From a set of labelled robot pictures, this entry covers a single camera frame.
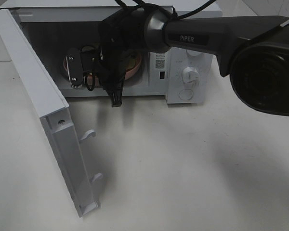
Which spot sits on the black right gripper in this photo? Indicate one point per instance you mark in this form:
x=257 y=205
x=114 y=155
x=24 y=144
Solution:
x=111 y=70

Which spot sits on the pink round plate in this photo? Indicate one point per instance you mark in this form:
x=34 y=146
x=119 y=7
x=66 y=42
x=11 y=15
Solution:
x=86 y=58

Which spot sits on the white microwave door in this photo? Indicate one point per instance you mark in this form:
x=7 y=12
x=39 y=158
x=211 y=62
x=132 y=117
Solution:
x=54 y=115

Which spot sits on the round door release button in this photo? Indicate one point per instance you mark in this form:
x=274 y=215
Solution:
x=186 y=94

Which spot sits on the white dial knob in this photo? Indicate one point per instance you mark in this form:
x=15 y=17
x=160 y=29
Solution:
x=193 y=54
x=190 y=75

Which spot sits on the white bread sandwich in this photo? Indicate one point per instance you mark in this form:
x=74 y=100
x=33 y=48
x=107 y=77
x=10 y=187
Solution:
x=88 y=48

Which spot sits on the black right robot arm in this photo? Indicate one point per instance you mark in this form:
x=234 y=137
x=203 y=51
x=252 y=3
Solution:
x=252 y=50

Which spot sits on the white warning label sticker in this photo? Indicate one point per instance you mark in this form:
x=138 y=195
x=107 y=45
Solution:
x=160 y=61

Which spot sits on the white microwave oven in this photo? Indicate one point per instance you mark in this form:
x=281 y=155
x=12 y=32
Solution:
x=38 y=34

